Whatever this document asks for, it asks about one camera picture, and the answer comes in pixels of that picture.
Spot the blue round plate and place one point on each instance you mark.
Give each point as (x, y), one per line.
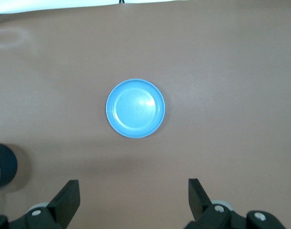
(135, 108)

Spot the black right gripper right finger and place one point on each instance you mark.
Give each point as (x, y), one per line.
(197, 202)

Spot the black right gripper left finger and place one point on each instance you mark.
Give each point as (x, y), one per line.
(64, 202)

